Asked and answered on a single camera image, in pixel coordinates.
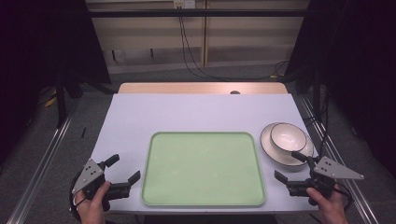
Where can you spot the green tray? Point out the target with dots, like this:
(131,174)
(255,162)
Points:
(203,169)

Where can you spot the black metal stand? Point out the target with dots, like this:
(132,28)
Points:
(61,99)

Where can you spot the white bowl with dark rim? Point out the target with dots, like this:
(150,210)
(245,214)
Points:
(288,137)

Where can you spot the white table mat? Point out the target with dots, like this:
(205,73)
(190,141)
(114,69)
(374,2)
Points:
(199,112)

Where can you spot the person's right hand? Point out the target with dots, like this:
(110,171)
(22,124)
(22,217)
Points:
(327,208)

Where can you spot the white wall socket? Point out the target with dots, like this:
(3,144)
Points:
(184,3)

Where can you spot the black horizontal frame bar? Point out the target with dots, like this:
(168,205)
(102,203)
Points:
(199,13)

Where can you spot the aluminium floor rail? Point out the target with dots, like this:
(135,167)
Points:
(40,168)
(342,161)

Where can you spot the black curtain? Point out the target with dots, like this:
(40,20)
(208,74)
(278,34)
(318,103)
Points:
(40,43)
(358,62)

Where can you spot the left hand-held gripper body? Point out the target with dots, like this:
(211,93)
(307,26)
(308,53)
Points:
(90,177)

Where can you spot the wooden wall post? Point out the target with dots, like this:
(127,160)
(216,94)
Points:
(204,34)

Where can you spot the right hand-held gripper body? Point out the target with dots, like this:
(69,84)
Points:
(327,174)

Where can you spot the person's left hand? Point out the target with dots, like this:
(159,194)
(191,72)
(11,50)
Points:
(93,205)

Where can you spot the white plate with dark rim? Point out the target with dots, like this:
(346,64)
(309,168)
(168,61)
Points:
(274,152)

